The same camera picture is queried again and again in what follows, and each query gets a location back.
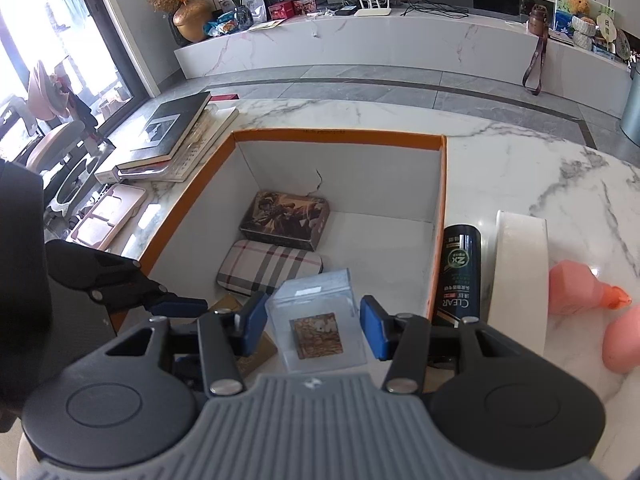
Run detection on clear plastic case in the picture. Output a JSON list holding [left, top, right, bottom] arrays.
[[266, 269, 367, 374]]

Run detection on black spray can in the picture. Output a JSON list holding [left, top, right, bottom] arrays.
[[432, 224, 482, 327]]

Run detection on plaid white glasses case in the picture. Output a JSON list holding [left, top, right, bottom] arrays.
[[216, 240, 323, 297]]

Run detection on white rectangular box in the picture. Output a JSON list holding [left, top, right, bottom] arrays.
[[488, 211, 549, 356]]

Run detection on illustrated dark tin box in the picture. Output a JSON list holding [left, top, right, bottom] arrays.
[[239, 191, 331, 252]]

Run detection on orange white cardboard box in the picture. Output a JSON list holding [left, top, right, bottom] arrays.
[[124, 128, 447, 315]]

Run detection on stacked books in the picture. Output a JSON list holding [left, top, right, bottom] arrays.
[[94, 104, 239, 184]]

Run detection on pink bottle orange cap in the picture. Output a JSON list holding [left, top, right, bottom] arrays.
[[548, 260, 631, 315]]

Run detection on black hardcover book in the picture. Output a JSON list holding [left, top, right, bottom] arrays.
[[115, 91, 210, 170]]

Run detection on golden vase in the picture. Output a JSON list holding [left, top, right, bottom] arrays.
[[172, 0, 213, 44]]

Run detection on grey metal trash bin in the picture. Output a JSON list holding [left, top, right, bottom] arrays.
[[620, 62, 640, 146]]

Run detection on white wifi router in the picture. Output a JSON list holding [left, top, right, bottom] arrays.
[[355, 0, 392, 16]]

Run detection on plush toy display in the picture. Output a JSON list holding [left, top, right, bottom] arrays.
[[552, 0, 631, 62]]

